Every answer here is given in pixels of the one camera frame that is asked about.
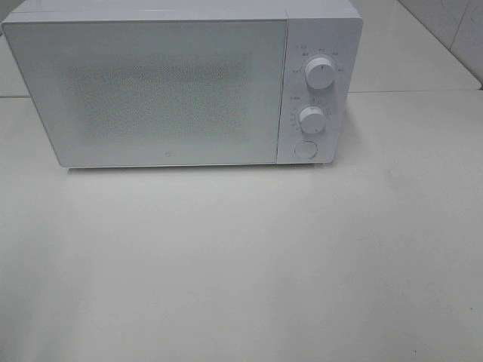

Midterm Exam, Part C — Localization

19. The white timer knob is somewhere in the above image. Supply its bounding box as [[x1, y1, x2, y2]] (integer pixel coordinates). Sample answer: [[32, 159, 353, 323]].
[[299, 106, 328, 134]]

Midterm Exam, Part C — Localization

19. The white upper power knob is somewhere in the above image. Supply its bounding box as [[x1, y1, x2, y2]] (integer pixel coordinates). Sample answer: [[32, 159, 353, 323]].
[[304, 54, 336, 90]]

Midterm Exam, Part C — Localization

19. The white round door button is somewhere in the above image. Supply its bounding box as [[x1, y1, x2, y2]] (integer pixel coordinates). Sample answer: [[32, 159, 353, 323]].
[[294, 141, 318, 159]]

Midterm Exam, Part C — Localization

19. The white microwave door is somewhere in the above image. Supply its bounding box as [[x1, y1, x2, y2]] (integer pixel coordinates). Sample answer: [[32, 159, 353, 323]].
[[5, 20, 287, 168]]

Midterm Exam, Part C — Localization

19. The white microwave oven body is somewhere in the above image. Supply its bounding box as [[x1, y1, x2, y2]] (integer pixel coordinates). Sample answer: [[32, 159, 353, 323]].
[[2, 1, 363, 167]]

